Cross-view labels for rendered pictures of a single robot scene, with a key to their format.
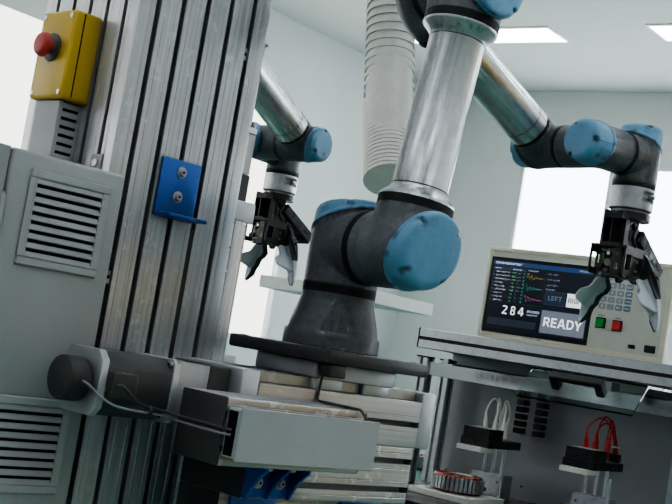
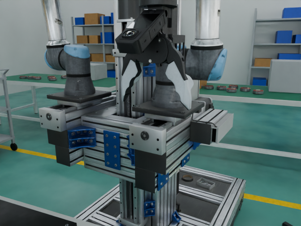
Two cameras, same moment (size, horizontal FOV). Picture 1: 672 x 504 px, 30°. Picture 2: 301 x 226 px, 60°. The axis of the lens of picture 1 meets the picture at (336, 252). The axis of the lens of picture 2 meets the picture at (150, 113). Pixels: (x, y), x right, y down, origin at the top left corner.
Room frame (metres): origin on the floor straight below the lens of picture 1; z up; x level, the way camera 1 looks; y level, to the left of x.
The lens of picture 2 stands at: (3.29, 0.00, 1.27)
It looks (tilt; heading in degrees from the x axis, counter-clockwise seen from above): 15 degrees down; 165
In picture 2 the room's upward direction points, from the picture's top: straight up
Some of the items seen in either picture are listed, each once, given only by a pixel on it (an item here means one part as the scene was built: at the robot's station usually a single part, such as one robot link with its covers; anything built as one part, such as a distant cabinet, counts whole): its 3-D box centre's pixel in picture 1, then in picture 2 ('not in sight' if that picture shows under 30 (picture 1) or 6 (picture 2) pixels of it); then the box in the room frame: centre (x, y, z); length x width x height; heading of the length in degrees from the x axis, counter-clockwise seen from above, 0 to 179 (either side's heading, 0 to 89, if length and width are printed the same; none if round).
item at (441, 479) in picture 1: (457, 482); not in sight; (2.66, -0.33, 0.80); 0.11 x 0.11 x 0.04
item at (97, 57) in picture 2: not in sight; (101, 57); (-4.50, 0.57, 0.89); 0.42 x 0.40 x 0.22; 55
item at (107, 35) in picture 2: not in sight; (110, 37); (-4.30, 0.82, 1.43); 0.42 x 0.36 x 0.29; 141
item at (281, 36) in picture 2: not in sight; (283, 37); (-1.71, 4.29, 1.41); 0.42 x 0.28 x 0.26; 145
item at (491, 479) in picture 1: (490, 485); not in sight; (2.77, -0.42, 0.80); 0.07 x 0.05 x 0.06; 53
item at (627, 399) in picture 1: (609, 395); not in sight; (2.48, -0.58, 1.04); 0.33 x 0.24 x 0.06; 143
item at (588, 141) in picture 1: (592, 145); not in sight; (2.11, -0.40, 1.45); 0.11 x 0.11 x 0.08; 38
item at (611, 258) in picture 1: (622, 247); not in sight; (2.15, -0.49, 1.29); 0.09 x 0.08 x 0.12; 136
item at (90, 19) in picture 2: not in sight; (95, 19); (-4.59, 0.44, 1.93); 0.42 x 0.40 x 0.29; 55
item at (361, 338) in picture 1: (334, 317); (79, 83); (1.96, -0.02, 1.09); 0.15 x 0.15 x 0.10
